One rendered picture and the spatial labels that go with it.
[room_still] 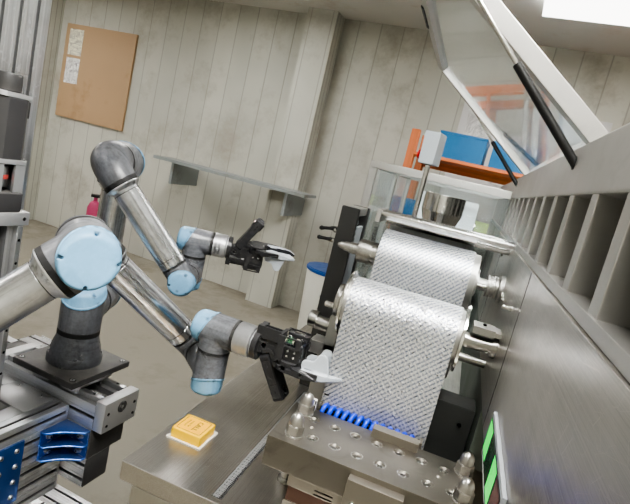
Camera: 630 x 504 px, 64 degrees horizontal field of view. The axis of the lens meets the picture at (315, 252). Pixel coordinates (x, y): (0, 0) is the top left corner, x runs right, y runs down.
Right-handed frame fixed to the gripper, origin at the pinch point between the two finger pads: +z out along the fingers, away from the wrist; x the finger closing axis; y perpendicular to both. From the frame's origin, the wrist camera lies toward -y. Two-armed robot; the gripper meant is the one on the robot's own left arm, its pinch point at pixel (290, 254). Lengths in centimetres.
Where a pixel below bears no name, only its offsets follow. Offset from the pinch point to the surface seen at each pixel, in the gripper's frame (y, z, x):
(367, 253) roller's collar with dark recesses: -13.8, 17.7, 26.5
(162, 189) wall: 99, -130, -425
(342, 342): -2, 11, 56
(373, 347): -3, 17, 58
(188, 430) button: 23, -17, 61
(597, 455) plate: -32, 15, 125
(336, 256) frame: -8.7, 11.2, 18.8
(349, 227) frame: -17.6, 12.7, 18.2
